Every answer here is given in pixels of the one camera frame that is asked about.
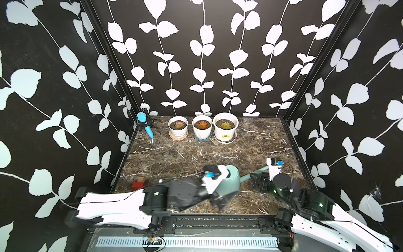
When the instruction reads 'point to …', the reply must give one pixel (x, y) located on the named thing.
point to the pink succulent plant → (179, 125)
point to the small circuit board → (151, 241)
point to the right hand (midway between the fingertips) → (253, 172)
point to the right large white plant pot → (222, 134)
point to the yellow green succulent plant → (226, 125)
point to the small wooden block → (141, 179)
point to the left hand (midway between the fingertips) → (230, 179)
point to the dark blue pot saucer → (204, 139)
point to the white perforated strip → (188, 242)
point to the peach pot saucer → (176, 138)
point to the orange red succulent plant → (202, 125)
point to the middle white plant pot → (202, 133)
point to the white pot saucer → (223, 142)
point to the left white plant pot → (178, 133)
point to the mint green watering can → (233, 183)
